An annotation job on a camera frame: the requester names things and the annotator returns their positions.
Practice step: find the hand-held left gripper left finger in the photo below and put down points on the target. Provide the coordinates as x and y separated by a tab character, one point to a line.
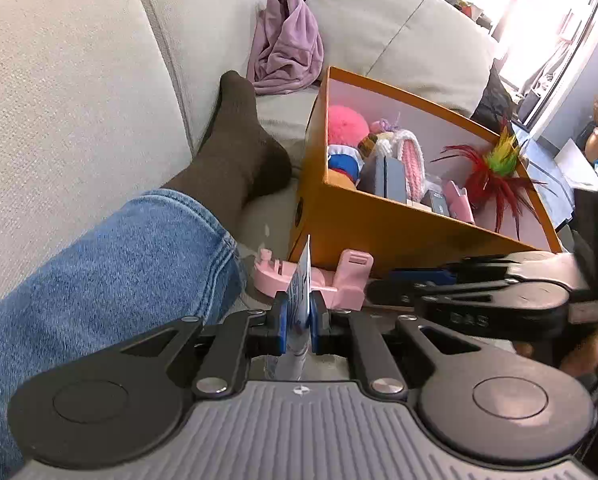
280	325

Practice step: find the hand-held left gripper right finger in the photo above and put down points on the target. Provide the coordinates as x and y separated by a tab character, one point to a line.
317	325

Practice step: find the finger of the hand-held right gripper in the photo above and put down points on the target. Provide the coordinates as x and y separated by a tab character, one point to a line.
489	310
509	265

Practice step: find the white squeeze tube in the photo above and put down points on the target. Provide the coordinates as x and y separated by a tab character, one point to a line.
300	280

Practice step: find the pink selfie stick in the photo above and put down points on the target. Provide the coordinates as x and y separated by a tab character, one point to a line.
349	280

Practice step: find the pink wallet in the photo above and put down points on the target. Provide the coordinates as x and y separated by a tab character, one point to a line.
457	204

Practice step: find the printed picture card box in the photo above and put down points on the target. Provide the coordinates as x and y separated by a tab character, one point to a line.
436	203

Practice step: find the red and green feather toy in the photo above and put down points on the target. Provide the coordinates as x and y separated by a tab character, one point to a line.
494	170

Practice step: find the orange cardboard box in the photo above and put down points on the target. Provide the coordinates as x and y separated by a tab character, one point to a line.
379	225

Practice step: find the white crocheted bunny pouch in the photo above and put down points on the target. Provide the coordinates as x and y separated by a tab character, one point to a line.
410	155

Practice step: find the dark blue box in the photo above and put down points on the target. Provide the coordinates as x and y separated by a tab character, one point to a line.
386	177

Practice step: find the pink and green plush pompom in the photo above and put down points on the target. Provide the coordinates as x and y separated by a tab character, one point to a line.
344	125

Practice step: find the person's right hand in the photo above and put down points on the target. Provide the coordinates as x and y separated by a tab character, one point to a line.
589	355

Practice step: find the black cushion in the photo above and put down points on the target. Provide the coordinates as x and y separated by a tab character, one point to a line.
496	97

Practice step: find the person's left leg in jeans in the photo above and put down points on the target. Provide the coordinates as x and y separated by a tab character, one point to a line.
104	270

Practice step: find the dark brown sock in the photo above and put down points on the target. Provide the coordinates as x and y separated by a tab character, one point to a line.
239	145

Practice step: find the beige sofa cushion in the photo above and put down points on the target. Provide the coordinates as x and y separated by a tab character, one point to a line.
404	35

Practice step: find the purple cloth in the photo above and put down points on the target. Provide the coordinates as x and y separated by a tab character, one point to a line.
289	45

